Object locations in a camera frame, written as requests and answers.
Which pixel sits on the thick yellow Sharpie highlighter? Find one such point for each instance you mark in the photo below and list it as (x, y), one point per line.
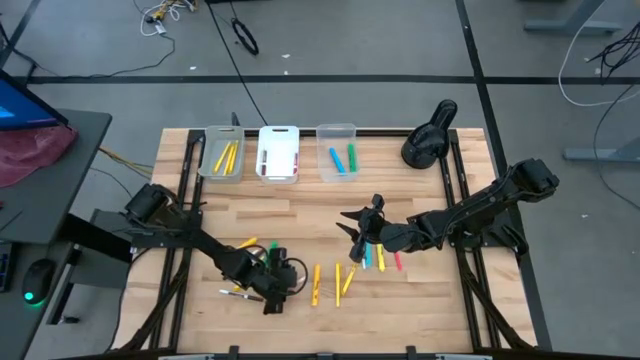
(316, 285)

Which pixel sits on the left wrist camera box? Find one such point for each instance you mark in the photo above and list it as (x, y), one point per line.
(288, 276)

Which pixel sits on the pink highlighter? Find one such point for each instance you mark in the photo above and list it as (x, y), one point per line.
(398, 261)

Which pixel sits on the green highlighter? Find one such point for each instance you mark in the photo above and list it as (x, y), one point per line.
(352, 157)
(273, 246)

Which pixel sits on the blue highlighter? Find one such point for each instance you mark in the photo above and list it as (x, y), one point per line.
(337, 160)

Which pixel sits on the black computer mouse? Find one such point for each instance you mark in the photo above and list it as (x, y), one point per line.
(39, 280)

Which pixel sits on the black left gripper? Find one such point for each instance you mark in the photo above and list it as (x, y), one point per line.
(274, 287)

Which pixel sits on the clear plastic bin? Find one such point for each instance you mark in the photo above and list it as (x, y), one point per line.
(325, 170)

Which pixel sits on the slim yellow highlighter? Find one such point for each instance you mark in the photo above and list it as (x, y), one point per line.
(338, 285)
(349, 280)

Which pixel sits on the black side desk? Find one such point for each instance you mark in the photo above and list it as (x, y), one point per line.
(60, 200)

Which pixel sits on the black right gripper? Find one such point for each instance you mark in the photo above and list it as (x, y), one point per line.
(371, 230)

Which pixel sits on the grey desk foot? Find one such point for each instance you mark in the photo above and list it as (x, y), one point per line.
(600, 152)
(565, 22)

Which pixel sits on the black desk lamp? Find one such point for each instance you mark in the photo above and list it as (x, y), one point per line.
(422, 147)

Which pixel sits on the red cloth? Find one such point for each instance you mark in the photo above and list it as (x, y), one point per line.
(30, 155)

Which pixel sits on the pink Expo marker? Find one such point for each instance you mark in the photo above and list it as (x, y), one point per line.
(295, 164)

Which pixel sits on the black keyboard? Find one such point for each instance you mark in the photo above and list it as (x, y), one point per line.
(5, 270)

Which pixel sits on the laptop screen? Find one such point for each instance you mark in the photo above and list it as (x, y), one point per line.
(20, 107)

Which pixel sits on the dark red Expo marker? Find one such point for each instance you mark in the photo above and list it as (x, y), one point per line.
(263, 162)

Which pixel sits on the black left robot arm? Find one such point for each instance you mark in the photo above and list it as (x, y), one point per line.
(215, 252)

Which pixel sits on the white plastic bin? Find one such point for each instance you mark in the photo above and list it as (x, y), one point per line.
(277, 160)

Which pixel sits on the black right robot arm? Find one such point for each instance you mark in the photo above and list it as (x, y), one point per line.
(460, 210)

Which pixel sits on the black whiteboard marker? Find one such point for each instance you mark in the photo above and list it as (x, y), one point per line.
(259, 254)

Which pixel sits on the teal highlighter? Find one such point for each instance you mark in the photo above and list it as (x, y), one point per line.
(369, 256)

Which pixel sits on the grey translucent plastic bin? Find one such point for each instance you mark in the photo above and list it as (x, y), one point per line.
(206, 150)

